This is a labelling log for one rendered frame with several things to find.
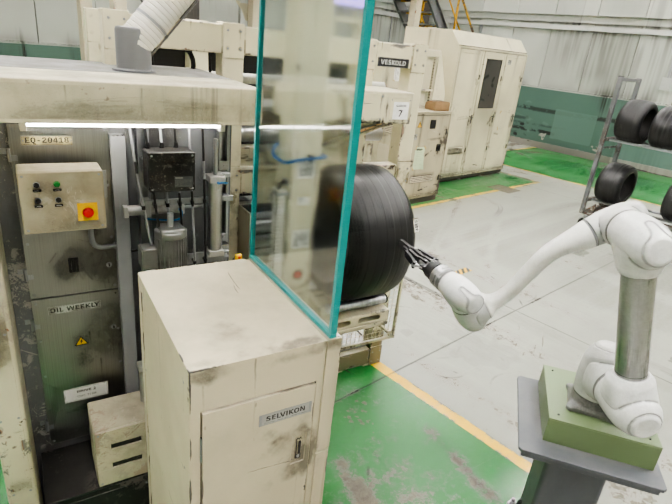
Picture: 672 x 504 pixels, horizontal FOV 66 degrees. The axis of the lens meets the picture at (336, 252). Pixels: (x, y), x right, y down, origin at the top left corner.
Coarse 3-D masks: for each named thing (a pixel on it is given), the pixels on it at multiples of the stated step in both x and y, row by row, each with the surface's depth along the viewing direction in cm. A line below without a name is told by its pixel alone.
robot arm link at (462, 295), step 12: (444, 276) 182; (456, 276) 180; (444, 288) 180; (456, 288) 177; (468, 288) 175; (456, 300) 176; (468, 300) 173; (480, 300) 174; (456, 312) 185; (468, 312) 175
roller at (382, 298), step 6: (384, 294) 236; (348, 300) 227; (354, 300) 228; (360, 300) 229; (366, 300) 230; (372, 300) 232; (378, 300) 233; (384, 300) 235; (342, 306) 224; (348, 306) 225; (354, 306) 227; (360, 306) 229; (366, 306) 231
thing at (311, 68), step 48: (288, 0) 131; (336, 0) 112; (288, 48) 134; (336, 48) 114; (288, 96) 137; (336, 96) 117; (288, 144) 140; (336, 144) 119; (288, 192) 144; (336, 192) 122; (288, 240) 147; (336, 240) 124; (288, 288) 151; (336, 288) 126
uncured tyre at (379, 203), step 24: (360, 168) 216; (384, 168) 224; (360, 192) 204; (384, 192) 208; (360, 216) 201; (384, 216) 204; (408, 216) 210; (360, 240) 202; (384, 240) 204; (408, 240) 210; (360, 264) 204; (384, 264) 208; (408, 264) 216; (360, 288) 212; (384, 288) 221
